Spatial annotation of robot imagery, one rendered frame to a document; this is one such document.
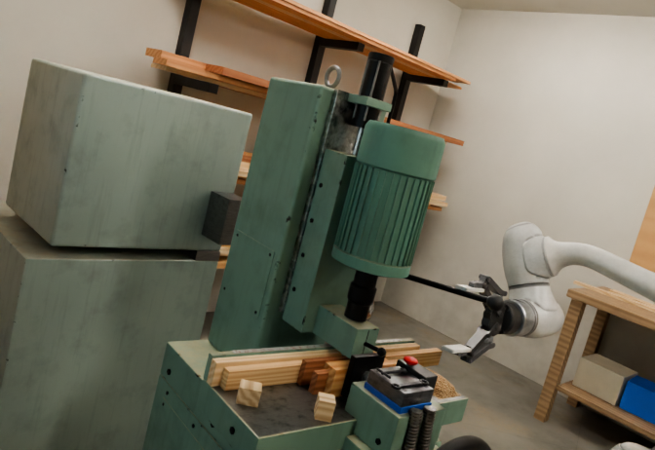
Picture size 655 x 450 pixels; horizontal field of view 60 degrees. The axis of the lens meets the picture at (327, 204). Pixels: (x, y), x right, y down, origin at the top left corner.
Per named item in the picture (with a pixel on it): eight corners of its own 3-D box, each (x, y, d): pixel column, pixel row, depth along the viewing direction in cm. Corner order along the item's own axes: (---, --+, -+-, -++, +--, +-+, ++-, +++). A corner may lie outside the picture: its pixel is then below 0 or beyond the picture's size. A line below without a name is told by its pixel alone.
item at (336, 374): (328, 398, 117) (335, 370, 116) (323, 393, 119) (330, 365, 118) (404, 387, 132) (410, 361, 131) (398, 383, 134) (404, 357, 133)
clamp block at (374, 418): (384, 463, 104) (398, 418, 103) (338, 423, 114) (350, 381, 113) (436, 449, 114) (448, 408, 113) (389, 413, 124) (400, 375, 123)
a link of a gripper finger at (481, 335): (485, 317, 135) (486, 320, 135) (457, 348, 130) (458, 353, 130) (499, 321, 132) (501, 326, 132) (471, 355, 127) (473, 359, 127)
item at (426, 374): (399, 414, 105) (406, 387, 104) (360, 385, 113) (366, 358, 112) (443, 405, 113) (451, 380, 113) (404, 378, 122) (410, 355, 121)
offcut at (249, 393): (237, 393, 109) (241, 378, 109) (257, 398, 110) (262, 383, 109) (235, 403, 106) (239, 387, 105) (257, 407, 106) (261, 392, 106)
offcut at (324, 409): (314, 419, 107) (319, 400, 107) (313, 409, 111) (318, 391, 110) (330, 423, 108) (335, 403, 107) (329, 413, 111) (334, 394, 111)
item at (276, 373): (224, 391, 109) (229, 371, 109) (219, 386, 111) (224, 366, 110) (438, 364, 152) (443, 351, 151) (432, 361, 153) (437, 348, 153)
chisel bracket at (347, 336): (347, 366, 123) (358, 329, 122) (309, 337, 134) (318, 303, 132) (371, 363, 128) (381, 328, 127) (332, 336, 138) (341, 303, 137)
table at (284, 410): (279, 507, 90) (288, 473, 89) (194, 406, 113) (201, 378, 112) (495, 443, 129) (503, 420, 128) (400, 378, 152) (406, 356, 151)
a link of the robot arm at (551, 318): (505, 340, 144) (497, 288, 147) (536, 338, 154) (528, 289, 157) (545, 337, 136) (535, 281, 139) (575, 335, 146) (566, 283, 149)
